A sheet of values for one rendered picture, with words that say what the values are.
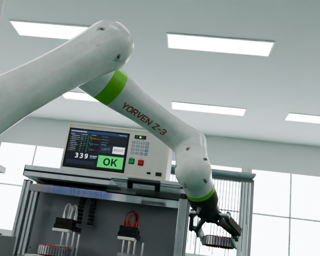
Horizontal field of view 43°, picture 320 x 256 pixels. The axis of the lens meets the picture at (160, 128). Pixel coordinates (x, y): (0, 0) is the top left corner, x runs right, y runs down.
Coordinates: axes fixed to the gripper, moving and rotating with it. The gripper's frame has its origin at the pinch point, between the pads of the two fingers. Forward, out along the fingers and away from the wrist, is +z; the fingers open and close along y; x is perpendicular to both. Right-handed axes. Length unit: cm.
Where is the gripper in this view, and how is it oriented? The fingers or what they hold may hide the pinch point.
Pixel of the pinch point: (219, 241)
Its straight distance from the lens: 148.1
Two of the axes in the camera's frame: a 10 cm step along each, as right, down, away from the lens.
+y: 8.9, -0.2, -4.5
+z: 3.1, 7.6, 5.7
